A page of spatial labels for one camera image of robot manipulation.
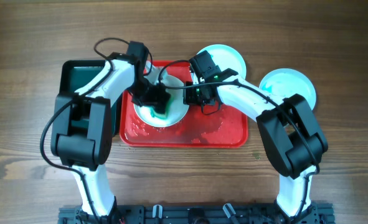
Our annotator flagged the white plate stained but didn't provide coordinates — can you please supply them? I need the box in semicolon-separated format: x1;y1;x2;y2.
259;68;317;110
198;44;247;79

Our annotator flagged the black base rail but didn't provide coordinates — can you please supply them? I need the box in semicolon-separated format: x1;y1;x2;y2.
57;202;337;224

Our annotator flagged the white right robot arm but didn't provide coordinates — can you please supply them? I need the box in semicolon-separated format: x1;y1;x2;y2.
184;51;328;223

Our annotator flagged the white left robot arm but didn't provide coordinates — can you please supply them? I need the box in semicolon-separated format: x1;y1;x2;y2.
40;41;171;223

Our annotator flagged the green yellow sponge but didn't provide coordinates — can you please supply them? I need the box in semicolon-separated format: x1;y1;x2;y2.
149;105;170;119

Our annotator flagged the red plastic tray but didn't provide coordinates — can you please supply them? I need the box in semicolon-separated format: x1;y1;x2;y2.
118;60;249;149

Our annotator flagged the black water basin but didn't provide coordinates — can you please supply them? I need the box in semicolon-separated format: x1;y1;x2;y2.
59;60;122;137

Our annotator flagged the white plate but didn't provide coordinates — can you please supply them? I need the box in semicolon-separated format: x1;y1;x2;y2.
134;75;189;128

